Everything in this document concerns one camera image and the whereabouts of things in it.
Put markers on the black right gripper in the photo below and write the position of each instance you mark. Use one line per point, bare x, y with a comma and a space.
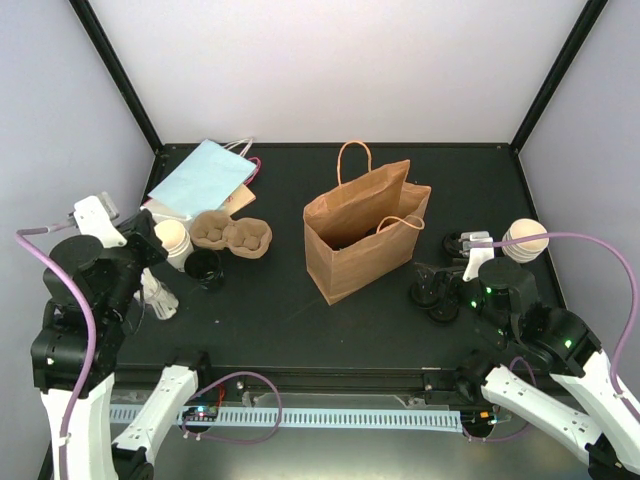
450, 281

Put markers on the small brown paper bag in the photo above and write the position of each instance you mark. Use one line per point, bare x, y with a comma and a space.
237, 200

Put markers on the light blue paper bag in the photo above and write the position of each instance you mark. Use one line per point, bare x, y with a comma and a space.
203, 180

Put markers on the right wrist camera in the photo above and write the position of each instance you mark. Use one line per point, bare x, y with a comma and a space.
477, 248

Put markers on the black aluminium rail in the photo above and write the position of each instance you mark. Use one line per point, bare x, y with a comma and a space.
368, 381

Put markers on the light blue cable duct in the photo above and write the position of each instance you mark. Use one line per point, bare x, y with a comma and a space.
318, 418

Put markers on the paper cup stack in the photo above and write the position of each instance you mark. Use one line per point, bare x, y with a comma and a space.
525, 252
176, 240

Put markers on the brown pulp cup carrier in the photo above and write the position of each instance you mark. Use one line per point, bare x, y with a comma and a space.
247, 238

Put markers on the left paper cup stack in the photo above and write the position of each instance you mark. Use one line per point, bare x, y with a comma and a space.
176, 240

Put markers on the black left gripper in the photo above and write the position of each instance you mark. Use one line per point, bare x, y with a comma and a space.
141, 227

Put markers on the white plastic cutlery bundle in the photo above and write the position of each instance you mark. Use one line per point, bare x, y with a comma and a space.
154, 294

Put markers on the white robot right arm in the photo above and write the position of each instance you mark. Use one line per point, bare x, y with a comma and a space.
504, 300

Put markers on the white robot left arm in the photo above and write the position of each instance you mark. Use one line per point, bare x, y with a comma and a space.
74, 356

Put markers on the black lid stack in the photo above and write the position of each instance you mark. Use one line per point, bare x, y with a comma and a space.
452, 245

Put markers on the right paper cup stack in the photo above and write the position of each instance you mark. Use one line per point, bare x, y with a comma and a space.
525, 252

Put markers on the black coffee cup lid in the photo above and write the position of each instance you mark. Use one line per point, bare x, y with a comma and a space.
443, 316

